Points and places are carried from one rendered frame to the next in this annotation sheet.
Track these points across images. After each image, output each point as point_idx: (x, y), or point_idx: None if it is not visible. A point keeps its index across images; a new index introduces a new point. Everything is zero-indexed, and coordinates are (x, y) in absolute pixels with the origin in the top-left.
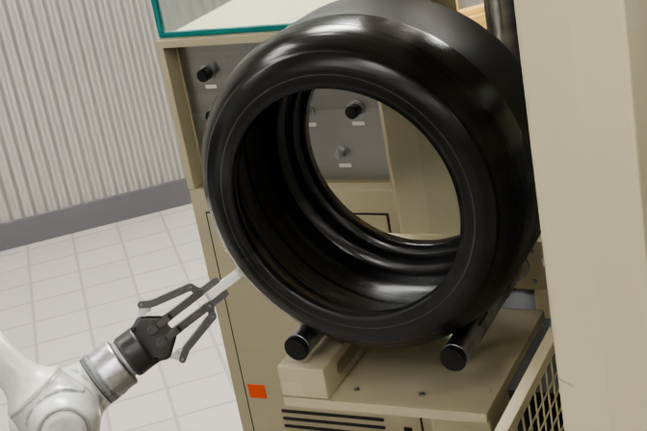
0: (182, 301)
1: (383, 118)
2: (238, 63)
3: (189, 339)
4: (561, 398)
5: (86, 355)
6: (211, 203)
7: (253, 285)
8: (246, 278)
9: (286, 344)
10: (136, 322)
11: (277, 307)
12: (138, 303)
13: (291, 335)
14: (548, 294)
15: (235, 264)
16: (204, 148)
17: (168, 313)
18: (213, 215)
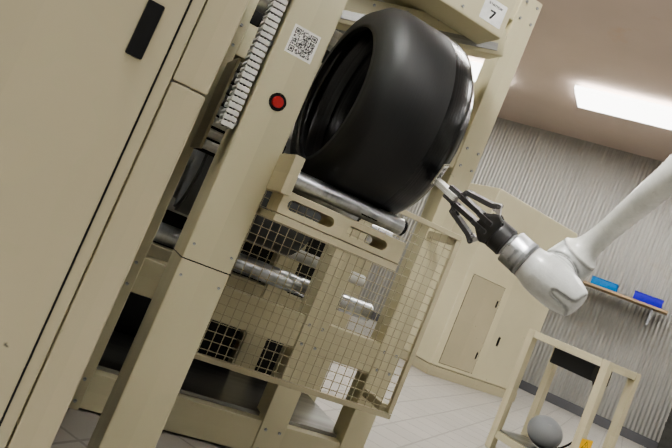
0: (472, 202)
1: (317, 70)
2: (463, 51)
3: (467, 227)
4: (467, 189)
5: (535, 243)
6: (463, 136)
7: (428, 189)
8: (428, 185)
9: (407, 226)
10: (503, 218)
11: (414, 202)
12: (503, 205)
13: (404, 220)
14: (478, 162)
15: (442, 175)
16: (471, 100)
17: (482, 210)
18: (458, 144)
